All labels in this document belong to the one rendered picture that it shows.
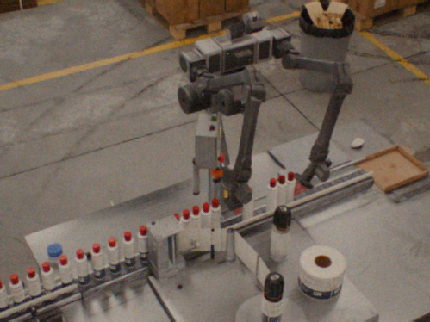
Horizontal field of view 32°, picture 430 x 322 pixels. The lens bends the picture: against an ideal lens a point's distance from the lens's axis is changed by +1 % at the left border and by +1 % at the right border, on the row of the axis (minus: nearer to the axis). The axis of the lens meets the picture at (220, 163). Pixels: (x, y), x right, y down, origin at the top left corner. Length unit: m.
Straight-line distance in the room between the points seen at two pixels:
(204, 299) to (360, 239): 0.88
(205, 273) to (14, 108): 3.10
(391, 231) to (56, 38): 4.12
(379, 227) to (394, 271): 0.29
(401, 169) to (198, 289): 1.43
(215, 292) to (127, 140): 2.49
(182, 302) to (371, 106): 3.25
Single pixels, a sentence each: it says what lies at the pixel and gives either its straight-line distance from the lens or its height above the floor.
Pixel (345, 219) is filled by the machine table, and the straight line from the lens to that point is 3.80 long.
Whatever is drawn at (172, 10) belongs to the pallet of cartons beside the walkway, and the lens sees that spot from 6.71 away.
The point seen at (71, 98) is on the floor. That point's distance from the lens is 6.13.
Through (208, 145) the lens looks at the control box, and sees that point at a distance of 3.24.
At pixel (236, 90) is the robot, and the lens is 3.92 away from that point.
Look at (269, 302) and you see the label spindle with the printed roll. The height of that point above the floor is 1.06.
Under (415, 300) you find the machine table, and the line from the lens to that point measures 3.51.
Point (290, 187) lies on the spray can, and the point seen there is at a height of 1.02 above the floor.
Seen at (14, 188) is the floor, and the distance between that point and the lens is 5.33.
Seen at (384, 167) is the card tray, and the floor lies 0.83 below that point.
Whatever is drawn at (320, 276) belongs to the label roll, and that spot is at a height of 1.02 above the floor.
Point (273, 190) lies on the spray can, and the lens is 3.60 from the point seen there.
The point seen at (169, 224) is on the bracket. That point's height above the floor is 1.14.
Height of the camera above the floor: 3.42
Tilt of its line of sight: 40 degrees down
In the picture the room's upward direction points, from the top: 1 degrees clockwise
